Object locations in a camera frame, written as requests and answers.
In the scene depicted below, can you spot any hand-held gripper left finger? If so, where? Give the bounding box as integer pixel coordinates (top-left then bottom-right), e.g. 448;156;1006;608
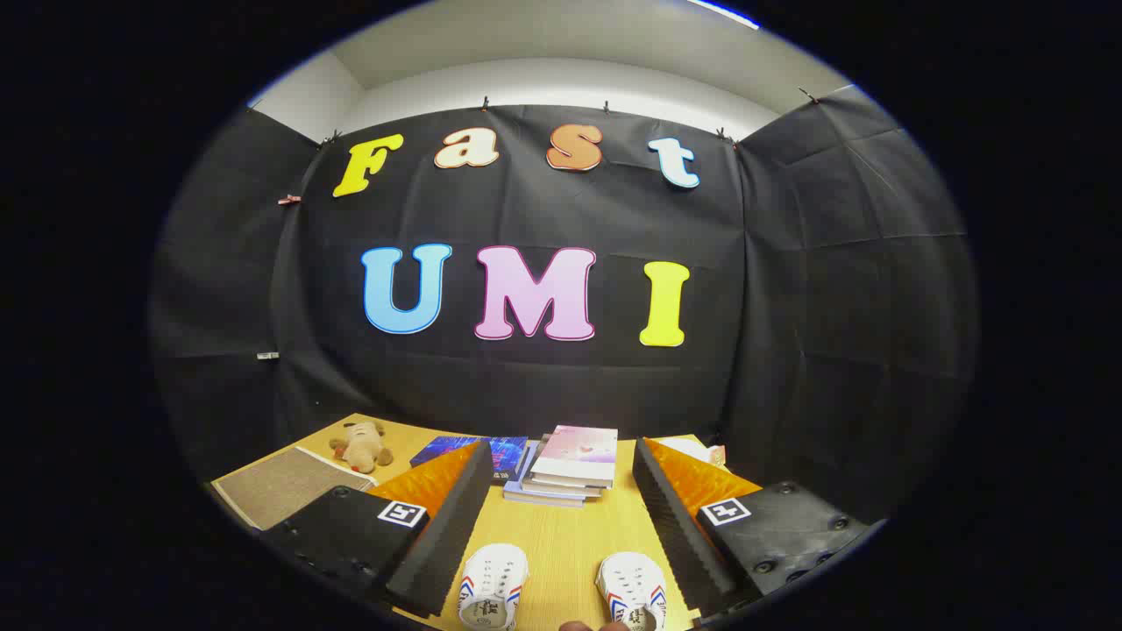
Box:
261;440;494;617

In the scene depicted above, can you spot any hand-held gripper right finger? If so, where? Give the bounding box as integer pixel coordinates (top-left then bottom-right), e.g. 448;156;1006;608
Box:
631;436;870;627

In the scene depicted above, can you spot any white canvas shoe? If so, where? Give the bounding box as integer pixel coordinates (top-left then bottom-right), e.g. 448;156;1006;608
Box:
596;552;669;631
458;543;530;631

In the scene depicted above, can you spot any cream fabric storage box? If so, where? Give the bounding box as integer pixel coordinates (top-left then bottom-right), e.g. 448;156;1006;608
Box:
210;445;380;533

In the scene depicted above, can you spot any white plush toy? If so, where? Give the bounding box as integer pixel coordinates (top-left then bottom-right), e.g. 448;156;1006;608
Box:
653;436;728;470

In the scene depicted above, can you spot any pale blue book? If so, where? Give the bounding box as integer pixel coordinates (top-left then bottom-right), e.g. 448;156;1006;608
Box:
502;441;590;509

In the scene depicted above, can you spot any blue cover book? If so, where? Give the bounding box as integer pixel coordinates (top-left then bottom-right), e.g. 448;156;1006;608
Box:
409;436;529;483

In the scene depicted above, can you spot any beige plush dog toy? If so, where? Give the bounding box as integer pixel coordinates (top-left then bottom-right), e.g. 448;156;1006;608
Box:
330;421;395;474

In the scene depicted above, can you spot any white book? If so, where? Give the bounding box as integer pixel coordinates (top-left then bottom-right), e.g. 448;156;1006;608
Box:
522;469;606;500

